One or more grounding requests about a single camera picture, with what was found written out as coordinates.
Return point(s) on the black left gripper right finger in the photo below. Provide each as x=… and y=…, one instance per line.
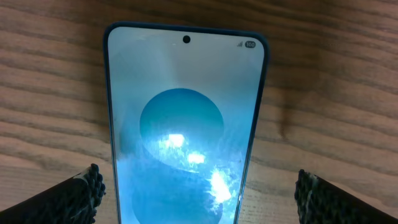
x=320, y=202

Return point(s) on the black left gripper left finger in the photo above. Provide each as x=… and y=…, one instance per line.
x=73, y=201

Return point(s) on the blue Samsung Galaxy smartphone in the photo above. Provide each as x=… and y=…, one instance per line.
x=183, y=104

